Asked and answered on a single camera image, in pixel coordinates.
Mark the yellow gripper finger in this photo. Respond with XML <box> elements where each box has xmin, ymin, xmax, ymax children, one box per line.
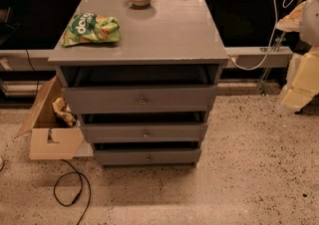
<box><xmin>276</xmin><ymin>50</ymin><xmax>319</xmax><ymax>113</ymax></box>
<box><xmin>276</xmin><ymin>2</ymin><xmax>306</xmax><ymax>32</ymax></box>

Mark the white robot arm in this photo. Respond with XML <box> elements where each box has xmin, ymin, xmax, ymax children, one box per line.
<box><xmin>276</xmin><ymin>0</ymin><xmax>319</xmax><ymax>113</ymax></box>

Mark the grey top drawer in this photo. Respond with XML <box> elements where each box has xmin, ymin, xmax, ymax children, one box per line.
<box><xmin>63</xmin><ymin>86</ymin><xmax>216</xmax><ymax>114</ymax></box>

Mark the open cardboard box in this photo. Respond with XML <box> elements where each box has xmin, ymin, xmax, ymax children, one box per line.
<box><xmin>17</xmin><ymin>77</ymin><xmax>84</xmax><ymax>160</ymax></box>

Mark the metal diagonal pole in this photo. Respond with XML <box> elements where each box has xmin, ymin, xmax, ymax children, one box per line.
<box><xmin>257</xmin><ymin>0</ymin><xmax>319</xmax><ymax>97</ymax></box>

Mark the green chip bag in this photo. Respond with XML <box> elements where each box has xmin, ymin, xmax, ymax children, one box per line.
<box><xmin>61</xmin><ymin>13</ymin><xmax>120</xmax><ymax>47</ymax></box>

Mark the crumpled brown paper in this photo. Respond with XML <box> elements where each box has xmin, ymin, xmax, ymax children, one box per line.
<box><xmin>52</xmin><ymin>98</ymin><xmax>76</xmax><ymax>127</ymax></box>

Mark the grey wall rail shelf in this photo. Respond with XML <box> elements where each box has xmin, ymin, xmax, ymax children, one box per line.
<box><xmin>0</xmin><ymin>46</ymin><xmax>293</xmax><ymax>72</ymax></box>

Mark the black floor cable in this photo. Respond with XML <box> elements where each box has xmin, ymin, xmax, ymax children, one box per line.
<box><xmin>53</xmin><ymin>158</ymin><xmax>92</xmax><ymax>225</ymax></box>

